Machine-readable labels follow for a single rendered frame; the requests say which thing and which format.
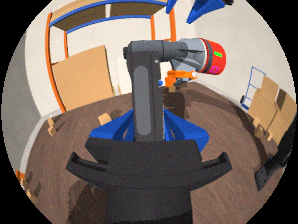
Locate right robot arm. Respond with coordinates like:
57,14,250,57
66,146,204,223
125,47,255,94
254,112,297,192

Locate small tan block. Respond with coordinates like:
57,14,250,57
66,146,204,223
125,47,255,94
48,117,54,126
252,116,260,127
254,126,263,138
27,189,37,203
169,84,175,92
265,130,273,141
21,178,28,189
98,113,111,125
48,126,57,137

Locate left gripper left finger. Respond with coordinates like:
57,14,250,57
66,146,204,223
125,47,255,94
89,109,135,141

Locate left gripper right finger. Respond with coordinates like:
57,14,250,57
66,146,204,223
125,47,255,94
163,108,209,152

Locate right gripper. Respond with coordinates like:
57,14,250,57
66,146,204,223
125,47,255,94
166,0,234,24

